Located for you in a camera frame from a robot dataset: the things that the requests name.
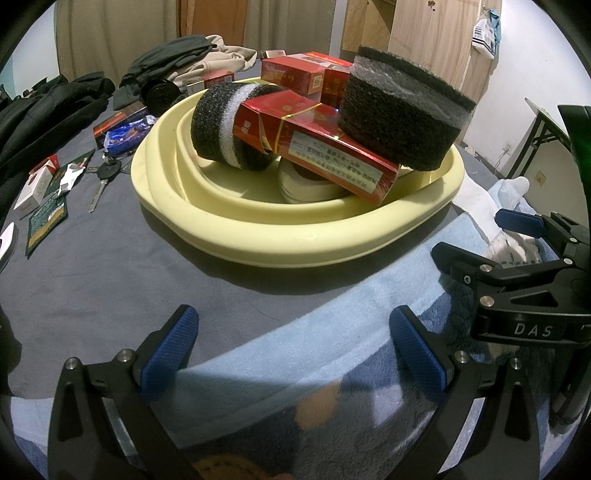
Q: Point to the white cloth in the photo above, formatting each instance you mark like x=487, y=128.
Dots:
x=480, y=203

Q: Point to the white blue bag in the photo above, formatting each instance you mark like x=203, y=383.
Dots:
x=485, y=34

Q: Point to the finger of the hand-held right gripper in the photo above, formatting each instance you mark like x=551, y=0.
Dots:
x=519, y=222
x=466, y=263

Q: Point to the red flat packet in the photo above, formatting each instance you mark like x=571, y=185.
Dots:
x=115, y=121

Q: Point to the black round object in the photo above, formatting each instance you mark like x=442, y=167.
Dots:
x=159, y=94

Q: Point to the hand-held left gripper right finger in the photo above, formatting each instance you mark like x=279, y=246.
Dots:
x=415, y=350

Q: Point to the wooden wardrobe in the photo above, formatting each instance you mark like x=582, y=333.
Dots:
x=438, y=27

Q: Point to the white cigarette pack red top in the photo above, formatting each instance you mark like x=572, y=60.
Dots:
x=37, y=184

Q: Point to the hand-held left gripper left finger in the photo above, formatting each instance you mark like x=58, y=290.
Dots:
x=171, y=341

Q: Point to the white tape roll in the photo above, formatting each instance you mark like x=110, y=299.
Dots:
x=304, y=187

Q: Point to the dark green clothes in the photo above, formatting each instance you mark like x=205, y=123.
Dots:
x=166, y=57

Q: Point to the yellow plastic tray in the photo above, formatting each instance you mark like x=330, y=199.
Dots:
x=277, y=240

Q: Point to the red cigarette carton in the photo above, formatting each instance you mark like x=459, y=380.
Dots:
x=336, y=87

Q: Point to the dark green packet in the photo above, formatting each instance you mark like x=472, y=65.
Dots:
x=46, y=226

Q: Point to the black headed key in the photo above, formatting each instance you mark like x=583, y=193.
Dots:
x=102, y=177

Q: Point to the light blue towel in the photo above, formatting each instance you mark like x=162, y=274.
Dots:
x=300, y=332

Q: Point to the yellowish wall socket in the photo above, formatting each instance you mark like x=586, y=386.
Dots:
x=539, y=177

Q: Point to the blue crumpled wrapper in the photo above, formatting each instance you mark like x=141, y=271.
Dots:
x=127, y=136

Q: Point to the long red carton gold ribbon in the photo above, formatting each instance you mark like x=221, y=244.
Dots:
x=323, y=152

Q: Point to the wooden door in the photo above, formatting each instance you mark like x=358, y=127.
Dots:
x=212, y=21

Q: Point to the black foam cylinder thin end layer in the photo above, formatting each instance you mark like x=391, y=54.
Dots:
x=392, y=129

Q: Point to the black foam cylinder white band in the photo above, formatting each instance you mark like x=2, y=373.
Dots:
x=212, y=124

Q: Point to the beige cloth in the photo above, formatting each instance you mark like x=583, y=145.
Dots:
x=221, y=60

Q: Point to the silver crumpled wrapper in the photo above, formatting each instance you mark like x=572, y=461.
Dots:
x=70, y=177

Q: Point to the beige curtain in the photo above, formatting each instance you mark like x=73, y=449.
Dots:
x=115, y=32

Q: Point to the blue white checked blanket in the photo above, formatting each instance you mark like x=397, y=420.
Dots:
x=457, y=304

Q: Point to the black jacket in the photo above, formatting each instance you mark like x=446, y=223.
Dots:
x=51, y=115

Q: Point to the grey bed sheet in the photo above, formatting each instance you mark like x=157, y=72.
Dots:
x=115, y=277

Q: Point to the black folding table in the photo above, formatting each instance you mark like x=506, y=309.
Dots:
x=547, y=115

